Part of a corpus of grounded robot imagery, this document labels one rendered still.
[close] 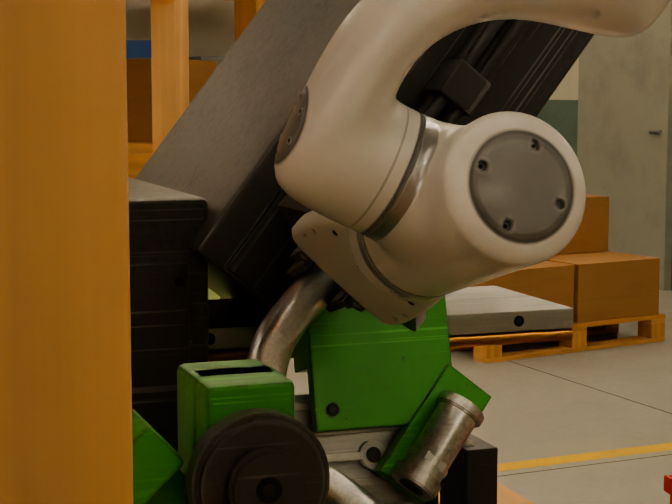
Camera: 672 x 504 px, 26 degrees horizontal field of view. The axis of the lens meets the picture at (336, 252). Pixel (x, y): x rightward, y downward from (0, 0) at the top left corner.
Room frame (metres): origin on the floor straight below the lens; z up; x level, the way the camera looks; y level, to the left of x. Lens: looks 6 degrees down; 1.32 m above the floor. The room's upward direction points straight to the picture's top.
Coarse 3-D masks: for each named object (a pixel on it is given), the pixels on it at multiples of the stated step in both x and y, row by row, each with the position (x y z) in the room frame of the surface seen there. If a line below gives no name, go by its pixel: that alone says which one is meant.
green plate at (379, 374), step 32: (320, 320) 1.08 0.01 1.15; (352, 320) 1.09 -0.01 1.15; (320, 352) 1.08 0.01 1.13; (352, 352) 1.08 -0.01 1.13; (384, 352) 1.09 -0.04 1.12; (416, 352) 1.10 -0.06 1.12; (448, 352) 1.11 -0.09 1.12; (320, 384) 1.07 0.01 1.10; (352, 384) 1.08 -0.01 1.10; (384, 384) 1.09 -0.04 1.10; (416, 384) 1.09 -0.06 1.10; (320, 416) 1.06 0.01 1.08; (352, 416) 1.07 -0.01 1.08; (384, 416) 1.08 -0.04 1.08
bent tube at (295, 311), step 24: (288, 288) 1.05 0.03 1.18; (312, 288) 1.04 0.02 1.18; (336, 288) 1.05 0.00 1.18; (288, 312) 1.03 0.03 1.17; (312, 312) 1.04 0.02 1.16; (264, 336) 1.02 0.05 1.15; (288, 336) 1.02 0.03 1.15; (264, 360) 1.01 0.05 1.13; (288, 360) 1.03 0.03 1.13; (336, 480) 1.01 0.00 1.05
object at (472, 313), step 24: (480, 288) 1.41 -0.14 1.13; (504, 288) 1.41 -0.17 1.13; (216, 312) 1.26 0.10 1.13; (240, 312) 1.26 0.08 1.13; (456, 312) 1.26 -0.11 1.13; (480, 312) 1.26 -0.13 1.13; (504, 312) 1.26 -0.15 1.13; (528, 312) 1.27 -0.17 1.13; (552, 312) 1.28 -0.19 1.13; (216, 336) 1.18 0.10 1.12; (240, 336) 1.18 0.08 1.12; (456, 336) 1.25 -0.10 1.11; (480, 336) 1.26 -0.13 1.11; (504, 336) 1.26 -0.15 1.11; (528, 336) 1.27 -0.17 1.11; (552, 336) 1.28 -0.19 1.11; (216, 360) 1.18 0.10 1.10
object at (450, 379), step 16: (448, 368) 1.10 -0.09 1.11; (448, 384) 1.10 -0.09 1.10; (464, 384) 1.10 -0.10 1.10; (432, 400) 1.09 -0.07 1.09; (480, 400) 1.10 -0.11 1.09; (416, 416) 1.08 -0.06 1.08; (400, 432) 1.09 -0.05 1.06; (416, 432) 1.08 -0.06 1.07; (400, 448) 1.07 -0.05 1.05; (384, 464) 1.07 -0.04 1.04; (416, 496) 1.07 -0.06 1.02
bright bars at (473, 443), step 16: (464, 448) 1.26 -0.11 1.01; (480, 448) 1.26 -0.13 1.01; (496, 448) 1.26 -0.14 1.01; (464, 464) 1.26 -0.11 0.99; (480, 464) 1.26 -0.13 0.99; (496, 464) 1.26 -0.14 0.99; (448, 480) 1.29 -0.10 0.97; (464, 480) 1.26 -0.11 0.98; (480, 480) 1.26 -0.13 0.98; (496, 480) 1.26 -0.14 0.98; (448, 496) 1.29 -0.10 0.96; (464, 496) 1.26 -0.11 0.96; (480, 496) 1.26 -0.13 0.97; (496, 496) 1.26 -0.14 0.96
